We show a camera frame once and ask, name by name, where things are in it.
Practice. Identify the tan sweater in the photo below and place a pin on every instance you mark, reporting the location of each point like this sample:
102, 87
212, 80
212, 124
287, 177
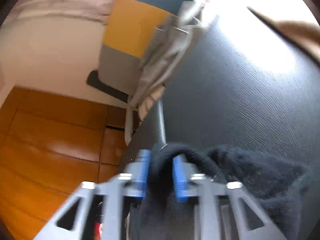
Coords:
292, 32

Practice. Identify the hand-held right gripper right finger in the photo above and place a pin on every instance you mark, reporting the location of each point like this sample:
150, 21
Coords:
178, 182

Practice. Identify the beige printed pillow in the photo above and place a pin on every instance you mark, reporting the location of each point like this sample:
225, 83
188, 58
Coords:
150, 102

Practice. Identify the black sweater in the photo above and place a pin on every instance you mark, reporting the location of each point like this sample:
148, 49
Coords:
262, 180

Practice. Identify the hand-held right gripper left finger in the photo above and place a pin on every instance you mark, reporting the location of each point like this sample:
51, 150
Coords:
142, 177

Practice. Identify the colour-block sofa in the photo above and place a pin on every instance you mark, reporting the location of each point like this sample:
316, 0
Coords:
127, 27

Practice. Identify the grey coat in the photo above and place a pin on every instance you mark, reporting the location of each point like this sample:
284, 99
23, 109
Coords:
170, 47

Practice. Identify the black sofa side cushion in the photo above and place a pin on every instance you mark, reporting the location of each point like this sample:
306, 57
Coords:
107, 86

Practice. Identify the grey metal pole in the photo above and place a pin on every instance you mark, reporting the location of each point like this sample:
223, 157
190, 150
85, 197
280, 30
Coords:
161, 122

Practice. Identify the pink starfish curtain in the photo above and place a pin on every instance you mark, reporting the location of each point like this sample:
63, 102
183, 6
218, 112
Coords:
75, 2

